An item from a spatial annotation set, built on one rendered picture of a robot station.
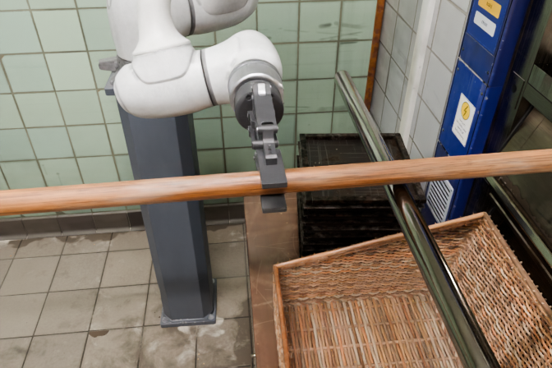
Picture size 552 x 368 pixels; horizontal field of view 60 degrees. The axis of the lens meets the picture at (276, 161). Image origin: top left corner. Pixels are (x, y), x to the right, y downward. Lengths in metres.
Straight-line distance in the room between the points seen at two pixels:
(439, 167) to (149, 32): 0.51
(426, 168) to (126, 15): 0.83
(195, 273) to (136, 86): 0.99
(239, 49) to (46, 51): 1.19
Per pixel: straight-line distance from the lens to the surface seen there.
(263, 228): 1.40
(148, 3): 0.85
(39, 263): 2.32
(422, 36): 1.45
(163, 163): 1.39
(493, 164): 0.65
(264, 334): 1.18
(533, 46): 1.04
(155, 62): 0.83
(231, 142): 2.01
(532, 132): 1.06
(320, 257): 1.09
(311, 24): 1.81
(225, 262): 2.10
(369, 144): 0.70
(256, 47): 0.82
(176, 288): 1.77
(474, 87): 1.15
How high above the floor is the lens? 1.56
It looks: 36 degrees down
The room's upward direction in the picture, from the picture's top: straight up
